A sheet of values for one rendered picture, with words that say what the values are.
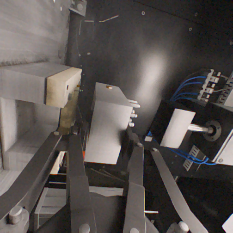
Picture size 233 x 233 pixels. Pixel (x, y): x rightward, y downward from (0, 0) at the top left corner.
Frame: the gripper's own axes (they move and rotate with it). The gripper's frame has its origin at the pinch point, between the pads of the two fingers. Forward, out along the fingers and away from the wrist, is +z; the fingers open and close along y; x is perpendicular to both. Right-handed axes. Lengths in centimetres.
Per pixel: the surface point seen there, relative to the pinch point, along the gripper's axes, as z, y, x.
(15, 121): -1.0, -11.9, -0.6
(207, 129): 8.6, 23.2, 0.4
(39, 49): 7.5, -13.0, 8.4
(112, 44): 29.8, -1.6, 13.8
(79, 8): 27.9, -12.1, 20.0
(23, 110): 1.2, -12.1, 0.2
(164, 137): 5.7, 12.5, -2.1
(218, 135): 7.4, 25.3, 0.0
